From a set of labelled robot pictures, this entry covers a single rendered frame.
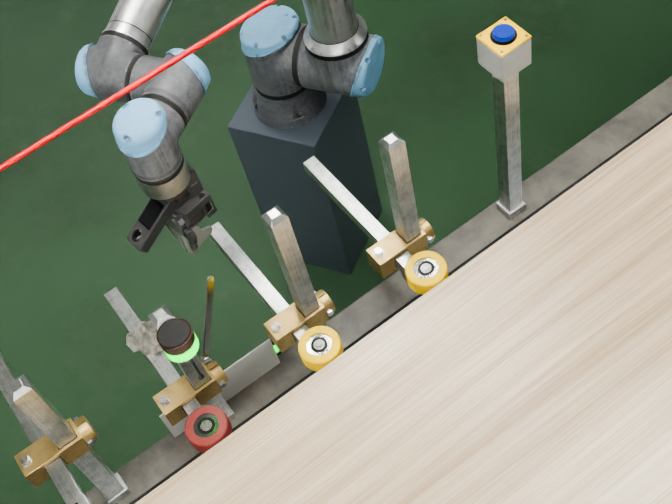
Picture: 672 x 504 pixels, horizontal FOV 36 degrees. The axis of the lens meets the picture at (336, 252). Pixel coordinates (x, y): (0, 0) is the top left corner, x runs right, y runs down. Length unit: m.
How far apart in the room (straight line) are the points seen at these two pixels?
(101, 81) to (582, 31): 2.11
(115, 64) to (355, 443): 0.77
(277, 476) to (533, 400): 0.46
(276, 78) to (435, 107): 1.00
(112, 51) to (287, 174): 0.98
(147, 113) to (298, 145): 0.93
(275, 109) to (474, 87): 1.02
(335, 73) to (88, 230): 1.27
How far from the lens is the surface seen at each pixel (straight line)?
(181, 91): 1.76
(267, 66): 2.49
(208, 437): 1.86
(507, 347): 1.86
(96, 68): 1.85
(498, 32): 1.86
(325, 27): 2.34
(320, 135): 2.59
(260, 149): 2.69
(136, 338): 2.05
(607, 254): 1.96
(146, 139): 1.69
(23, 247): 3.46
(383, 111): 3.42
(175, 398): 1.96
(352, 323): 2.14
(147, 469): 2.11
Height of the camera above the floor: 2.54
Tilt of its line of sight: 55 degrees down
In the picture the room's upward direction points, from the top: 17 degrees counter-clockwise
